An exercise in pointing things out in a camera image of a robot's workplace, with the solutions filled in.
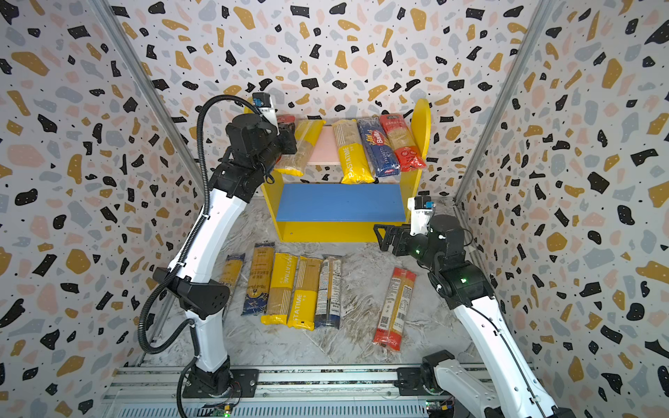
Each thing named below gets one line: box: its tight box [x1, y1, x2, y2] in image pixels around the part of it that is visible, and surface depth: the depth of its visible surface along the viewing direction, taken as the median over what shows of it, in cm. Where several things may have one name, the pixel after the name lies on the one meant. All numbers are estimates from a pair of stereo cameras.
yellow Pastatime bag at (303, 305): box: [287, 256, 323, 331], surface depth 91 cm
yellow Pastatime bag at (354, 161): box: [332, 119, 376, 185], surface depth 76 cm
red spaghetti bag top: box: [379, 113, 427, 172], surface depth 77 cm
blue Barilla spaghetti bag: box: [357, 116, 401, 178], surface depth 76 cm
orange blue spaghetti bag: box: [240, 242, 276, 317], surface depth 94 cm
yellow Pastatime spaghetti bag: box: [260, 252, 298, 326], surface depth 92 cm
